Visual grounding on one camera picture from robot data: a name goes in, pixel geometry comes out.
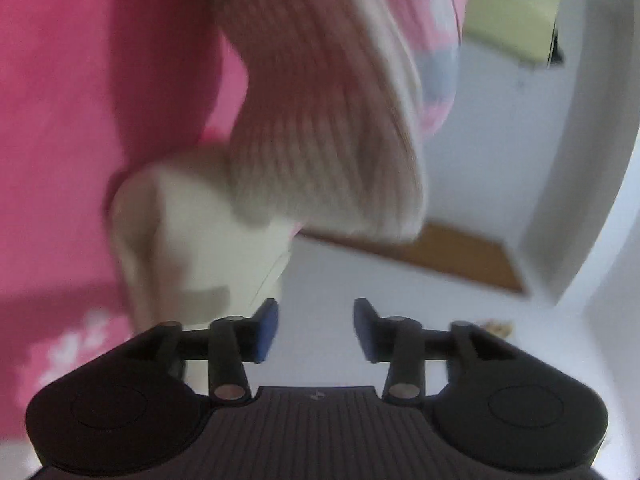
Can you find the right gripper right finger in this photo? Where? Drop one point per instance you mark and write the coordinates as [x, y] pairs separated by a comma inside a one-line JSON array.
[[398, 342]]

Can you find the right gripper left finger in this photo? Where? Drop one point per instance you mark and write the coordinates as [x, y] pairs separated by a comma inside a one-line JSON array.
[[234, 341]]

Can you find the cream knit cardigan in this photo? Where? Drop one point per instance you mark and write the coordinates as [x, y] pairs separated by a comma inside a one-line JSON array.
[[327, 139]]

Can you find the brown wooden door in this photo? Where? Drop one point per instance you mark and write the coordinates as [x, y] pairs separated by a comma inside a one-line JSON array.
[[442, 249]]

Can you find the pink flowered bed sheet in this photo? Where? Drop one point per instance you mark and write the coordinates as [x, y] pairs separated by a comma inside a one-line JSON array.
[[90, 90]]

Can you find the pink floral duvet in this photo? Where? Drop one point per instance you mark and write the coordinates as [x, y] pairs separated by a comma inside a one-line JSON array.
[[433, 29]]

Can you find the yellow green wardrobe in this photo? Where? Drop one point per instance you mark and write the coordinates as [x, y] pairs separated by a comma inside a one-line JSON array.
[[525, 29]]

